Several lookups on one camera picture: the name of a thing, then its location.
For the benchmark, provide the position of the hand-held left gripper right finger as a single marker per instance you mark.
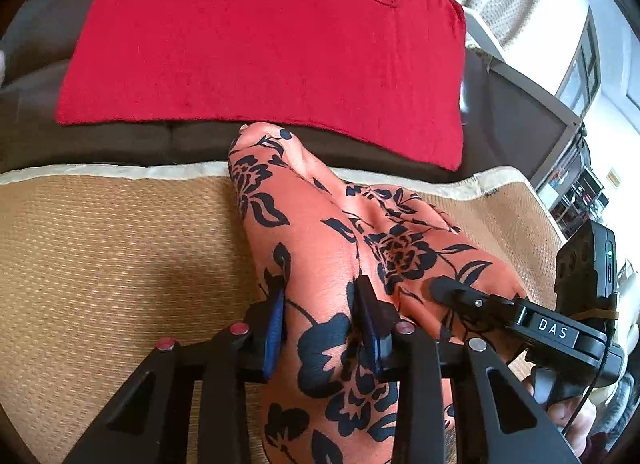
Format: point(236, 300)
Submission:
point(372, 339)

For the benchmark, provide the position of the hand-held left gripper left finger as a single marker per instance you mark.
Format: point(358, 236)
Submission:
point(274, 329)

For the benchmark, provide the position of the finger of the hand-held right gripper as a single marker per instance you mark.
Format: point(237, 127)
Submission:
point(465, 299)

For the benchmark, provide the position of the orange floral garment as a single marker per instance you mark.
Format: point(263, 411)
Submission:
point(320, 244)

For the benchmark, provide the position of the person's right hand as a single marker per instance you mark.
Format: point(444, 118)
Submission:
point(575, 419)

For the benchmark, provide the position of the cluttered dark shelf unit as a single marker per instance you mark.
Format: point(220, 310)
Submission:
point(575, 189)

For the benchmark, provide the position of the tan woven mat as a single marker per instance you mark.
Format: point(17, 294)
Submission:
point(125, 254)

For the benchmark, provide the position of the dark brown sofa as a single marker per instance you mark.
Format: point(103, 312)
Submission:
point(500, 109)

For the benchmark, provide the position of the red cloth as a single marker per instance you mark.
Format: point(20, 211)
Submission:
point(250, 44)

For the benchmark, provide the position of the window frame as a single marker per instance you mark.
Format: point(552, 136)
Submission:
point(580, 69)

